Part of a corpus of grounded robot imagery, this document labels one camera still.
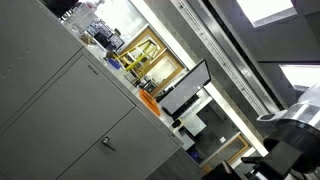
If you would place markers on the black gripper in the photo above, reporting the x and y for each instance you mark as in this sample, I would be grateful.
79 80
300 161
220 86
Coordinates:
283 156

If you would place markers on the chrome faucet spout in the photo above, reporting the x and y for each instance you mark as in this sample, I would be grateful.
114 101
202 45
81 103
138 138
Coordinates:
107 142

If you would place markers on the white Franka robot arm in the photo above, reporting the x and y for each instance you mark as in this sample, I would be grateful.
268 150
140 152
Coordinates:
306 103

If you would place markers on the wooden framed glass door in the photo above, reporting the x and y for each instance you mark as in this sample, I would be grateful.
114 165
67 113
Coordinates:
233 146
166 70

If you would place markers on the black office chair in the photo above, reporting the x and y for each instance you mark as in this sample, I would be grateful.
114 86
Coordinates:
221 173

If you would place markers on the rectangular ceiling light panel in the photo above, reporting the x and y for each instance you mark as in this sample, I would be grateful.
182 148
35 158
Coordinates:
266 10
303 76

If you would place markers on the blue bin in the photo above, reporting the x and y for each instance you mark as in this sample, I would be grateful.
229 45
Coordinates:
196 156

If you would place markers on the white desk unit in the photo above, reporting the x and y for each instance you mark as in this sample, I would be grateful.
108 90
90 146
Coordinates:
195 125

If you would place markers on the black computer monitor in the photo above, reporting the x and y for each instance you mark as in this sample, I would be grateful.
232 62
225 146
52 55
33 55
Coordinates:
186 88

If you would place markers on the blue plastic container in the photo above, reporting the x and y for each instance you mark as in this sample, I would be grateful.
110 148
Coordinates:
114 64

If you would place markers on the dark electronics rack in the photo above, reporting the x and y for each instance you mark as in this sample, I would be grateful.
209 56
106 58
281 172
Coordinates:
106 38

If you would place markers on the clear plastic box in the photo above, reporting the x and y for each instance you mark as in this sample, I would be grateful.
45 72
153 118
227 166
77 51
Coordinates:
81 16

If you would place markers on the black case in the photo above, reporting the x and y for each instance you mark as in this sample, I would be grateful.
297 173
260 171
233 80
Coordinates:
60 6

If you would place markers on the black camera bar on tripod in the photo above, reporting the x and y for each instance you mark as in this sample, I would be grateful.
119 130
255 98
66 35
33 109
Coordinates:
250 160

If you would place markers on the silver ceiling rail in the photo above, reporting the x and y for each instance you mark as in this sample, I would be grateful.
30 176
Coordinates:
216 46

